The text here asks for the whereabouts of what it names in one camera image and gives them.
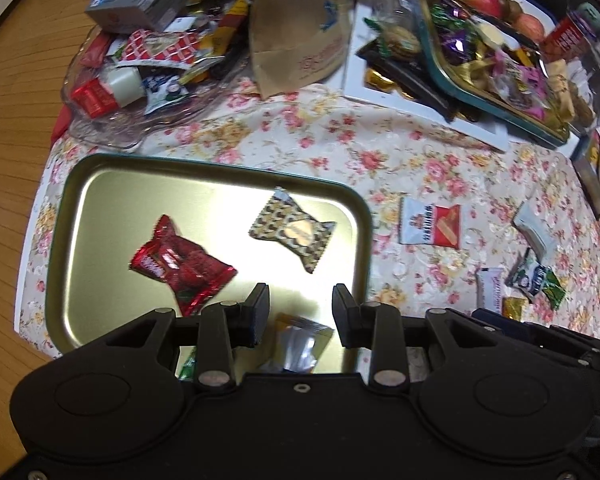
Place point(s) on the red white patterned packet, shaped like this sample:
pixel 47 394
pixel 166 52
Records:
pixel 160 49

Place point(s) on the teal candy tin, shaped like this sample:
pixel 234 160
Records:
pixel 480 105

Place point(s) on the silver green yellow snack packet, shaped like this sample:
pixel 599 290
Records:
pixel 300 342

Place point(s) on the clear cookie packet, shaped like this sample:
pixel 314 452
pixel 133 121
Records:
pixel 401 42

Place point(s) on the brown paper bag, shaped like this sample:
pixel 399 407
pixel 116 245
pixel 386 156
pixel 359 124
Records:
pixel 300 35

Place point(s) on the white flat box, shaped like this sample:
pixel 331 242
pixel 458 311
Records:
pixel 360 70

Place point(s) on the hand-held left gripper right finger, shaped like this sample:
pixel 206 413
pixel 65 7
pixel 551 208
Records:
pixel 344 320

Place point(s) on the small glass jar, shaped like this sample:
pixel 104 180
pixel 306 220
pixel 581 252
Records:
pixel 397 7

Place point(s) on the dark chocolate bar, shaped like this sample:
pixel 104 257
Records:
pixel 405 77

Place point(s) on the gold brown patterned snack packet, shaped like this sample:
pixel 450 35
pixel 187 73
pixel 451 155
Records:
pixel 292 230

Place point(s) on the red carton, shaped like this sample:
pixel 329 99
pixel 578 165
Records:
pixel 565 37

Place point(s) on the clear glass dish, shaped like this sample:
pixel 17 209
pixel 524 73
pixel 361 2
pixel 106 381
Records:
pixel 115 130

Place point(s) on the grey white snack packet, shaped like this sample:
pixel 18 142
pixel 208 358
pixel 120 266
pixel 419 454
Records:
pixel 535 225

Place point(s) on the small red packet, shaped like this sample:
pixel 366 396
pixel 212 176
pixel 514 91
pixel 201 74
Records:
pixel 94 99

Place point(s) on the white and red snack packet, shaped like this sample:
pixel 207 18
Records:
pixel 427 222

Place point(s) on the small white bottle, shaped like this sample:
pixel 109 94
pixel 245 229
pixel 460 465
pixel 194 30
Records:
pixel 125 85

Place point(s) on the dark blue white snack packet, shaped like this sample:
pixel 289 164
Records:
pixel 527 275

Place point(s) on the floral tablecloth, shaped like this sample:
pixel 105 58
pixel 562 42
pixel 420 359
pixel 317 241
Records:
pixel 330 160

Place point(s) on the red apple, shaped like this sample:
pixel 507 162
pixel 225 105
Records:
pixel 529 27
pixel 482 2

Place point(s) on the large glass jar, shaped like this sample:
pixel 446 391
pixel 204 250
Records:
pixel 597 80

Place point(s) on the green candy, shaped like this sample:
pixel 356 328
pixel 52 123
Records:
pixel 556 291

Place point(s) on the pile of wrapped candies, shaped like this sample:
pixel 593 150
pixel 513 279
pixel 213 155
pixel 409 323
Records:
pixel 472 45

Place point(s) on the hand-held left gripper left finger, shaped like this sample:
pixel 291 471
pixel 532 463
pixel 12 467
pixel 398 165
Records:
pixel 257 320

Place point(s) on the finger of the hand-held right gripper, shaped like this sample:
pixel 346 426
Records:
pixel 505 324

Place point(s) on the gold candy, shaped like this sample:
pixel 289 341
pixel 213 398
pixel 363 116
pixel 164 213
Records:
pixel 514 307

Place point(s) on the white strip snack packet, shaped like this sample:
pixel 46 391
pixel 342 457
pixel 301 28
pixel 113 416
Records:
pixel 490 287

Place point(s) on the pink snack packet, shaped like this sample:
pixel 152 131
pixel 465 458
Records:
pixel 522 82

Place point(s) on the teal metal tin tray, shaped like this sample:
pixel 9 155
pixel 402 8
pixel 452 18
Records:
pixel 130 195

